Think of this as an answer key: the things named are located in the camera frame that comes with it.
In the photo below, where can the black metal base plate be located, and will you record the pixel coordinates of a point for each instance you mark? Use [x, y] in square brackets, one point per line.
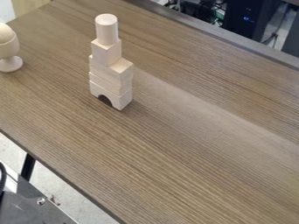
[27, 207]

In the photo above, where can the light wooden cube block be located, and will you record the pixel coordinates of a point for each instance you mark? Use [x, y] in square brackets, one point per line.
[104, 53]

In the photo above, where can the light wooden arch block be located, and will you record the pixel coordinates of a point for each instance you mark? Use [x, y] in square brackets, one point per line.
[121, 101]

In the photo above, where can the light wooden rectangular block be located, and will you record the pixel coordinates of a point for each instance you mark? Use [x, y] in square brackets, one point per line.
[117, 71]

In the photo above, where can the wooden egg cup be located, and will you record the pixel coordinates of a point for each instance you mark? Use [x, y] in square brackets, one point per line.
[8, 55]

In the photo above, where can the light wooden flat block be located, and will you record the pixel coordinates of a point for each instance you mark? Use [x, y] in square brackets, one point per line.
[113, 85]

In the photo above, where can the light wooden cylinder block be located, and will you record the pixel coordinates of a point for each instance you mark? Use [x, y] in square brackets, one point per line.
[106, 29]

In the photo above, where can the black computer tower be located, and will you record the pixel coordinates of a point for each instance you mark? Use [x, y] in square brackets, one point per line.
[246, 17]

